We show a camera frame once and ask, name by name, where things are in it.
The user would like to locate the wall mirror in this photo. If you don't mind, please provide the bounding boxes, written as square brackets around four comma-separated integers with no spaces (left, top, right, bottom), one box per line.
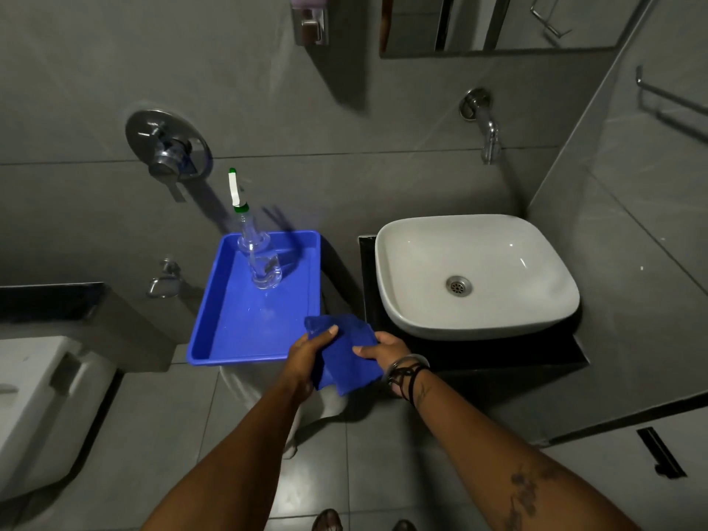
[379,0,659,58]

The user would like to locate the wall soap dispenser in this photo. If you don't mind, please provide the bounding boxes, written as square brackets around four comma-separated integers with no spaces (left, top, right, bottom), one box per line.
[289,0,330,47]

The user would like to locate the white plastic stool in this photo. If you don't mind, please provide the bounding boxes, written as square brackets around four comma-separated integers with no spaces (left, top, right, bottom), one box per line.
[219,364,349,461]

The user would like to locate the blue cleaning cloth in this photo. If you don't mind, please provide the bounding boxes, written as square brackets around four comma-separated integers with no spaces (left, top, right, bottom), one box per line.
[304,313,385,397]

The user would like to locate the black wrist bands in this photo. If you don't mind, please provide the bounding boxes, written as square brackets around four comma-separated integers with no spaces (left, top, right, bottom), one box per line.
[387,364,431,409]

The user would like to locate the blue plastic tray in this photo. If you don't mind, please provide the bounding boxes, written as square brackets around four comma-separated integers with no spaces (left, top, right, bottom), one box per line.
[187,230,323,367]

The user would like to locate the white toilet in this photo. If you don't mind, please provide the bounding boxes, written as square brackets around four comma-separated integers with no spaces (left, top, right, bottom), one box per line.
[0,335,118,504]

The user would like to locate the black basin counter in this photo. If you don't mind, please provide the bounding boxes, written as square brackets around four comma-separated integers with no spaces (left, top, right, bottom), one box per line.
[357,234,590,374]

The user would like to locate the chrome shower mixer valve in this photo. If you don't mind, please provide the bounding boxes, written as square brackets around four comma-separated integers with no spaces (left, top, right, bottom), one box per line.
[125,109,211,203]

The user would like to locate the chrome towel rail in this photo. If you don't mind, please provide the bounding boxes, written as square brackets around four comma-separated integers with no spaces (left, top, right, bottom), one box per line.
[635,65,708,118]

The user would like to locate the silver bangle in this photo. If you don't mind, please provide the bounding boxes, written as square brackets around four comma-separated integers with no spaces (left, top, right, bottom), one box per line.
[383,354,431,383]

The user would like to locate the white ceramic wash basin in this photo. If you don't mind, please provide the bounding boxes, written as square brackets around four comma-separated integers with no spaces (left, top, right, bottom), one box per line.
[375,214,581,341]

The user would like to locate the person's right hand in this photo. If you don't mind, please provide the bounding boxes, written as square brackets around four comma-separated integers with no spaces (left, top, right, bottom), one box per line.
[353,332,413,382]

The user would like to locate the person's left forearm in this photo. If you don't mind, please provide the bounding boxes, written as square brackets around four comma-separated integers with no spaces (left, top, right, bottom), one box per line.
[141,376,316,531]

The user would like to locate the person's left hand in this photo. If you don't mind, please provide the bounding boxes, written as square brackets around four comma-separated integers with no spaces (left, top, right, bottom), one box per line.
[284,325,340,405]

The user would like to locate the clear spray bottle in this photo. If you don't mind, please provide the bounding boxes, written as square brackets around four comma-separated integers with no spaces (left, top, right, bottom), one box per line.
[228,168,283,290]

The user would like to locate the chrome wall spout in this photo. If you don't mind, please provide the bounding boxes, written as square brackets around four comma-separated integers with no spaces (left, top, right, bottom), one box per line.
[459,87,503,165]

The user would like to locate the person's right forearm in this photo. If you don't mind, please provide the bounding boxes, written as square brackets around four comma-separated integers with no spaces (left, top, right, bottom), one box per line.
[401,367,642,531]

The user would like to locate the chrome wall tap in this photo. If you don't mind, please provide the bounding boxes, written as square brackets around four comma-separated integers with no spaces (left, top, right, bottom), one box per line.
[146,259,184,299]

